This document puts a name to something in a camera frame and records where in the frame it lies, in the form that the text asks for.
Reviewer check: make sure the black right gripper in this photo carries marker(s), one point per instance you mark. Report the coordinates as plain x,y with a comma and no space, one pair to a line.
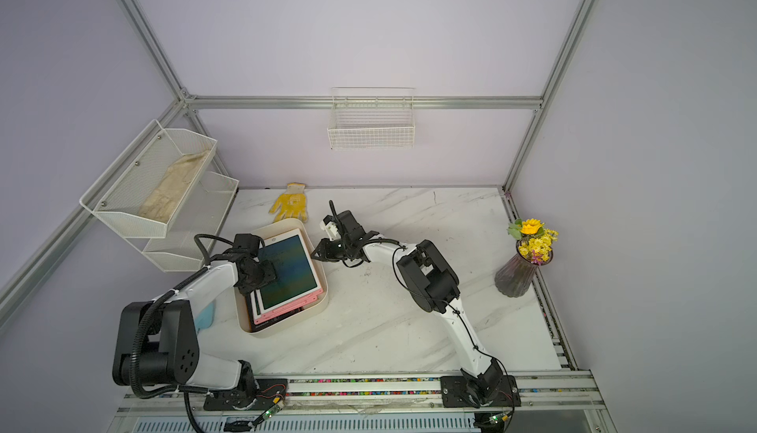
325,246

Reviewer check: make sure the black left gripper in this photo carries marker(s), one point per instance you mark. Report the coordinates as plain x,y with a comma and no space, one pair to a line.
270,270

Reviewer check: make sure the pink white writing tablet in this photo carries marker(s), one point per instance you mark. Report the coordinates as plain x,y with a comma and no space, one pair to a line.
296,275

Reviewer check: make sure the beige storage tray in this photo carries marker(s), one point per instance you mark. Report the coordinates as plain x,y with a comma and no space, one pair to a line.
243,316

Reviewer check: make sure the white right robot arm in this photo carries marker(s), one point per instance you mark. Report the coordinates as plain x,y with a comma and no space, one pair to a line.
424,273

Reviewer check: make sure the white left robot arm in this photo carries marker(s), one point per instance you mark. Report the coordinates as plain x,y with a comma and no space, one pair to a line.
157,347

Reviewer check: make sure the dark red bottom tablet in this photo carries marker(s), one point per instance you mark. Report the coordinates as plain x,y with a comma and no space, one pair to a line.
274,321

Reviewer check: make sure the yellow work glove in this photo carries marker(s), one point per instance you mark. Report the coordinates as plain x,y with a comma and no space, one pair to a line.
292,204

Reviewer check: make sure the light blue object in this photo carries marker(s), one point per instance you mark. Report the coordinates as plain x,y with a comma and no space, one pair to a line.
205,319

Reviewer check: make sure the beige glove in shelf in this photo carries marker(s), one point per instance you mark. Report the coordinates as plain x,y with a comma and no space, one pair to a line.
165,199

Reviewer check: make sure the white mesh two-tier shelf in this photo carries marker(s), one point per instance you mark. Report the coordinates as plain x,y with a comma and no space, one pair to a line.
116,197

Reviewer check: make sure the purple glass vase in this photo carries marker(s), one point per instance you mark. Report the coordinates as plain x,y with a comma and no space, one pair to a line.
519,271

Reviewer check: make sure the yellow flower bouquet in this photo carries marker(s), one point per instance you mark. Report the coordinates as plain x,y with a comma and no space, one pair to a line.
534,241

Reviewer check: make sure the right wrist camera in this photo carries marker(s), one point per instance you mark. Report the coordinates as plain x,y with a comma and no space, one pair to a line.
331,226

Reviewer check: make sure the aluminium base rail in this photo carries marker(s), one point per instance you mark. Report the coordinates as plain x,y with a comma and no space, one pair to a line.
564,390

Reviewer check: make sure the white wire wall basket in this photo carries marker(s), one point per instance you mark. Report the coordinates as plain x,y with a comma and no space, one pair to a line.
364,118

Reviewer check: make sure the aluminium frame profiles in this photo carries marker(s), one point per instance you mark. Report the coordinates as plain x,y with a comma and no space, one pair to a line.
329,93

